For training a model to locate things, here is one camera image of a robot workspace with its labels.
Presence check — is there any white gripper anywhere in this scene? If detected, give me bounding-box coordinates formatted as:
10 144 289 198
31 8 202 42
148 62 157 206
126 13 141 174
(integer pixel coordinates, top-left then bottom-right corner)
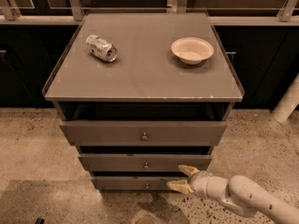
166 164 230 203

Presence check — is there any grey drawer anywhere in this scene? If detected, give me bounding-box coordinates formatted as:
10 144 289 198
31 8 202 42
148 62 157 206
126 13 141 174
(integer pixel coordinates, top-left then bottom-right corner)
60 120 226 147
78 147 211 172
92 172 187 191

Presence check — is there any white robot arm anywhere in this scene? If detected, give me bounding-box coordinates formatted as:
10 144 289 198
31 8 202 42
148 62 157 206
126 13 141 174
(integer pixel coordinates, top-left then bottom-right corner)
167 164 299 224

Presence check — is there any white cylindrical robot link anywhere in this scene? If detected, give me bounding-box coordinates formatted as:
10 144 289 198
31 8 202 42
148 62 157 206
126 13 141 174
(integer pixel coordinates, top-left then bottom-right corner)
273 74 299 123

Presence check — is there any grey bottom drawer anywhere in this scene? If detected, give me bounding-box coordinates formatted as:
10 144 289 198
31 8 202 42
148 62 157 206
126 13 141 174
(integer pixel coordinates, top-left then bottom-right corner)
92 172 187 191

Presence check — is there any grey top drawer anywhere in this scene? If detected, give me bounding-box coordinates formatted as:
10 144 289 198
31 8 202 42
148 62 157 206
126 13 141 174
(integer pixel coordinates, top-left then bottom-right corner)
60 120 226 147

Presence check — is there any grey drawer cabinet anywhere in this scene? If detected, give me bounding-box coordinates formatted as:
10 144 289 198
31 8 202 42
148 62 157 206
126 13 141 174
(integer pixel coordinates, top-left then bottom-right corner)
41 12 245 191

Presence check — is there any white paper bowl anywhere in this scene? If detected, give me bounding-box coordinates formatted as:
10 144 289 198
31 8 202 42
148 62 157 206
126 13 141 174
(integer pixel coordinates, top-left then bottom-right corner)
171 37 214 65

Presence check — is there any crushed silver soda can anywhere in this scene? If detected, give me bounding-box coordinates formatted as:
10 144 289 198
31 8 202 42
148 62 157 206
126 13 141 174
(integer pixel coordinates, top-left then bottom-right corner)
86 35 118 63

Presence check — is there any metal railing frame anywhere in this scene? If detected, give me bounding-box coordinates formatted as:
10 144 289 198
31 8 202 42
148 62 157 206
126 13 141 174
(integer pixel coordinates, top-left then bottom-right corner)
0 0 299 26

